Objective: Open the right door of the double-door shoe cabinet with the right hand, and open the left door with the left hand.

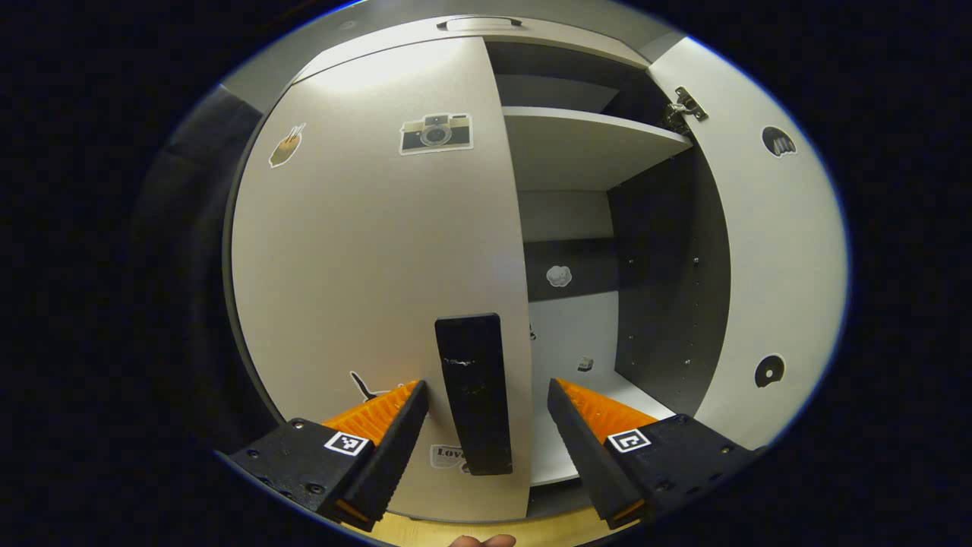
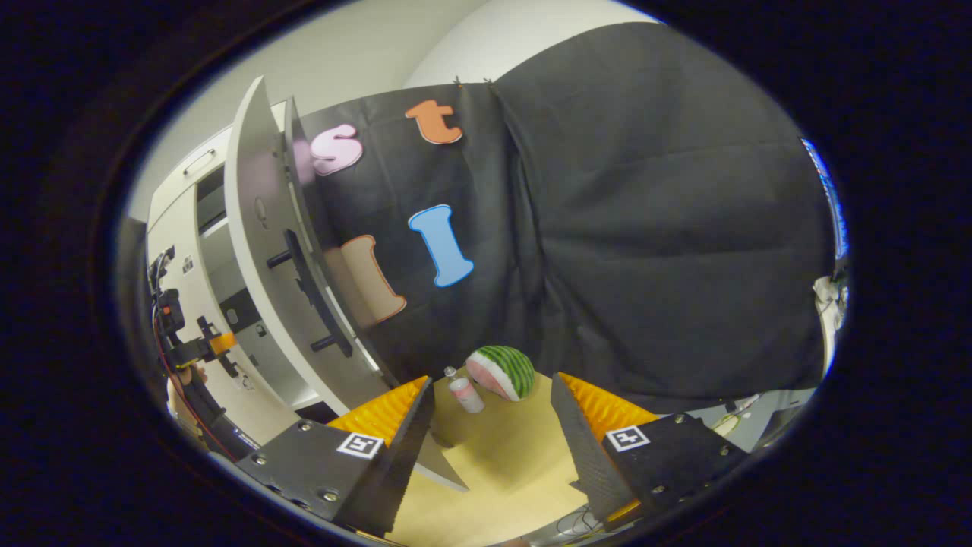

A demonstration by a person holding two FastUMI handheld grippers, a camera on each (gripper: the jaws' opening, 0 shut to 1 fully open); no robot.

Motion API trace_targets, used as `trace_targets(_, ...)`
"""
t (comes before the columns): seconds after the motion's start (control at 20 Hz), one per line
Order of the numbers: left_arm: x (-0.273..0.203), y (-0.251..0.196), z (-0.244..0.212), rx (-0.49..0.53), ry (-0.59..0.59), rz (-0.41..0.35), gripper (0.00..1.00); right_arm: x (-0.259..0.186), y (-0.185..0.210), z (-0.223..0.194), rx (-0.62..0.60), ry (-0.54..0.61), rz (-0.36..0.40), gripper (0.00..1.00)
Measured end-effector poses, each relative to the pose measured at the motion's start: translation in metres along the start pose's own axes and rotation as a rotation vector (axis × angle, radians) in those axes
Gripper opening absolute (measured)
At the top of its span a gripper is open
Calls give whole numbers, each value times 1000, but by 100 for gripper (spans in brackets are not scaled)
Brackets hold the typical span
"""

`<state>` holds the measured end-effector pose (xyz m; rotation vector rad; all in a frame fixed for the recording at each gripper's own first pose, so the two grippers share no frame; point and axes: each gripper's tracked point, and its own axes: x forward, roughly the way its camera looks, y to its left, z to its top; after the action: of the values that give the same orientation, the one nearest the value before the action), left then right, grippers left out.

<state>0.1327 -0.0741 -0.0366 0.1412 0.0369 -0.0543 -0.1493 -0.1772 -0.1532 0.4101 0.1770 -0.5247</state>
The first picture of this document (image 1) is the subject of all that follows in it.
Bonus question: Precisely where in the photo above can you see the grey shoe cabinet door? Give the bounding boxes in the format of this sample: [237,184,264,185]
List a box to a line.
[230,36,532,523]
[645,36,850,451]

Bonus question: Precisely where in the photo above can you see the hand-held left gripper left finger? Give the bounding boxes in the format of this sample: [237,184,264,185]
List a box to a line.
[228,380,430,533]

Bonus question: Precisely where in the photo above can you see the grey cabinet top flap panel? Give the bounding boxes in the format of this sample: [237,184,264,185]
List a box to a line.
[292,15,652,86]

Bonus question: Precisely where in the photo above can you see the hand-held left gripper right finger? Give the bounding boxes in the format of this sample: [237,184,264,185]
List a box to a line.
[547,378,760,530]

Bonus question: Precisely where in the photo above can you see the metal door hinge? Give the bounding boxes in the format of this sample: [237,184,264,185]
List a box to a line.
[661,86,708,136]

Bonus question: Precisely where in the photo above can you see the grey double-door shoe cabinet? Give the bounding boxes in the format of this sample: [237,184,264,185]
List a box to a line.
[224,15,734,521]

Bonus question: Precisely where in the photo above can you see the grey cabinet shelf board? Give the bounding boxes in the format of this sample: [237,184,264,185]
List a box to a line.
[501,106,693,192]
[529,371,677,487]

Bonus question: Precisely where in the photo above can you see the black door handle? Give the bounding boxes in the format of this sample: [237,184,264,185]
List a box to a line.
[434,313,514,476]

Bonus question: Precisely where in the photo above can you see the black backdrop cloth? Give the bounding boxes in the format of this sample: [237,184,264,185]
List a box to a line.
[133,84,282,457]

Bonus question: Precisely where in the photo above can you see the metal flap panel handle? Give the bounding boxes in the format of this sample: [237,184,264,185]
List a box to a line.
[437,17,523,31]

